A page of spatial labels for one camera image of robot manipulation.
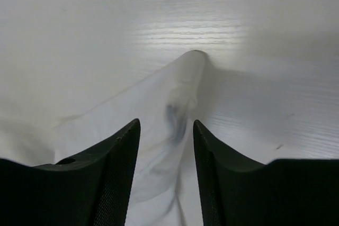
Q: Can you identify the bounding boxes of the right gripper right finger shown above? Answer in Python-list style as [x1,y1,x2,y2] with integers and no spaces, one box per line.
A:
[193,120,338,225]

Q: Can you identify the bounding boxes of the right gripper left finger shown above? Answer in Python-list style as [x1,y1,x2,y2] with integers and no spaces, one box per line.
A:
[1,119,140,225]

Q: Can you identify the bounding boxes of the white skirt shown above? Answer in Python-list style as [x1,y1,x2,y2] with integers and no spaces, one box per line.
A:
[55,50,207,225]

